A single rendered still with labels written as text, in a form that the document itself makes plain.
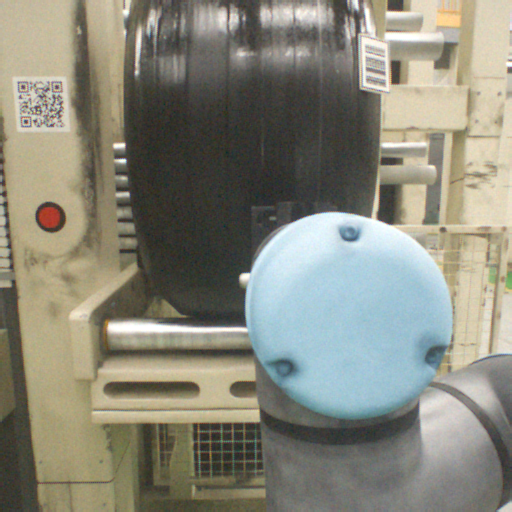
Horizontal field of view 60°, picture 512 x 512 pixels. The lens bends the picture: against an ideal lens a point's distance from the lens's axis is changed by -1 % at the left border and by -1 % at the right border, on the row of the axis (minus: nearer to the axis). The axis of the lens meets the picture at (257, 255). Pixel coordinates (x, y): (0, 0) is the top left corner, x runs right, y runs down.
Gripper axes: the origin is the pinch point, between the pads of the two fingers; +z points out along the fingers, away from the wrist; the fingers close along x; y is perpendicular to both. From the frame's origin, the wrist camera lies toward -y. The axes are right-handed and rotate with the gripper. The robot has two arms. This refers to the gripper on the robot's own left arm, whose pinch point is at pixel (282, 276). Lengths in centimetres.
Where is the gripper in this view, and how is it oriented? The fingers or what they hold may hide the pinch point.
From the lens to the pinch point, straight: 50.9
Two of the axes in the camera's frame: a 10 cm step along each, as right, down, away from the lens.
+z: -0.2, -0.6, 10.0
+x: -10.0, 0.0, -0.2
